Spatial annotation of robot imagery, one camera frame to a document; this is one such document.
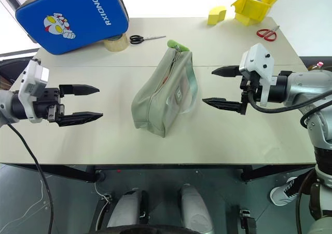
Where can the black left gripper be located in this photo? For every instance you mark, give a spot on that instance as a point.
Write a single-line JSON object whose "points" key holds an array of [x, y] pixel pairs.
{"points": [[49, 101]]}

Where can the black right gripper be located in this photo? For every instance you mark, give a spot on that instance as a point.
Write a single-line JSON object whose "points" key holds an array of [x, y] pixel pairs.
{"points": [[245, 84]]}

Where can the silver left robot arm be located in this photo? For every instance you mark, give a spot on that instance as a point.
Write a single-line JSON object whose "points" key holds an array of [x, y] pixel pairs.
{"points": [[5, 105]]}

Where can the dark rounded robot base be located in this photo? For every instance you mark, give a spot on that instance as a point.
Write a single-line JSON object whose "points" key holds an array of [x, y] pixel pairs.
{"points": [[135, 231]]}

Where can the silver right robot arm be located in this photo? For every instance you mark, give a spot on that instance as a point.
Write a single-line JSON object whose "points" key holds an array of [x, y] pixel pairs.
{"points": [[298, 88]]}

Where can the grey-green zipper pouch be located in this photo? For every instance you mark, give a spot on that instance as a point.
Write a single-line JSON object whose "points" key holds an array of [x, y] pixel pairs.
{"points": [[153, 107]]}

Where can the yellow plastic storage bin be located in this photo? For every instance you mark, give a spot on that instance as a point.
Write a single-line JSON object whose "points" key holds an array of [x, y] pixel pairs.
{"points": [[249, 8]]}

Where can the light green soft item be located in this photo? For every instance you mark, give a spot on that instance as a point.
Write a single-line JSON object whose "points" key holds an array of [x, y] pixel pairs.
{"points": [[172, 43]]}

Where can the clear packing tape roll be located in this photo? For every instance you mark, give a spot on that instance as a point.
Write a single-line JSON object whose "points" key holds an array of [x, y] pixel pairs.
{"points": [[116, 45]]}

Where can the yellow curved foam block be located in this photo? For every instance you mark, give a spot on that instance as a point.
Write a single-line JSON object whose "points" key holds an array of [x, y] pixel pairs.
{"points": [[215, 17]]}

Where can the blue cartoon print case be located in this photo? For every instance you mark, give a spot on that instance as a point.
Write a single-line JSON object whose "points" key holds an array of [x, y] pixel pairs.
{"points": [[77, 18]]}

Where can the bottle with pink cap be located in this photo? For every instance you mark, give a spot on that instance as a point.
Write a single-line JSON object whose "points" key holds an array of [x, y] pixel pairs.
{"points": [[320, 63]]}

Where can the grey left robot foot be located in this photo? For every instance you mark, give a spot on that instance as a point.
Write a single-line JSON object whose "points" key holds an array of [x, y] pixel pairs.
{"points": [[124, 210]]}

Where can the grey robot foot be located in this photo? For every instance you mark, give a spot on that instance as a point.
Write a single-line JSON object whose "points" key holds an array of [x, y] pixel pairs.
{"points": [[124, 210], [193, 208]]}

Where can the white sneaker with black laces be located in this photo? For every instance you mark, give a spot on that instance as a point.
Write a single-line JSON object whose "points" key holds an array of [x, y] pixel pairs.
{"points": [[281, 195]]}

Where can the grey right robot foot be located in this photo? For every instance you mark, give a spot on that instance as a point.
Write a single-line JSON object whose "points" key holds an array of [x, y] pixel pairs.
{"points": [[193, 208]]}

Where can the silver robot torso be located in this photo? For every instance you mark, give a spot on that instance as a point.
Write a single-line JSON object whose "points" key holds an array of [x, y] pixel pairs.
{"points": [[324, 171]]}

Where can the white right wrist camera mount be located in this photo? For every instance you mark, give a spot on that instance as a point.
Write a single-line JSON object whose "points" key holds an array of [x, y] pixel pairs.
{"points": [[256, 58]]}

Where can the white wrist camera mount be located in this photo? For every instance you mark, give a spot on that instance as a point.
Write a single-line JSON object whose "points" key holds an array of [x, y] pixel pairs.
{"points": [[31, 73], [256, 58]]}

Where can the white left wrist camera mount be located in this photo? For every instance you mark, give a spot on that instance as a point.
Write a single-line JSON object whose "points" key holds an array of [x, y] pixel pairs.
{"points": [[31, 73]]}

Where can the black table frame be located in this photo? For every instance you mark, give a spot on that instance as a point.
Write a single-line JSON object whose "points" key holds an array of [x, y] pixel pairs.
{"points": [[77, 174]]}

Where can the black floor bracket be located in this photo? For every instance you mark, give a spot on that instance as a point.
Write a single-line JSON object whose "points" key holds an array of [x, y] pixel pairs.
{"points": [[247, 218]]}

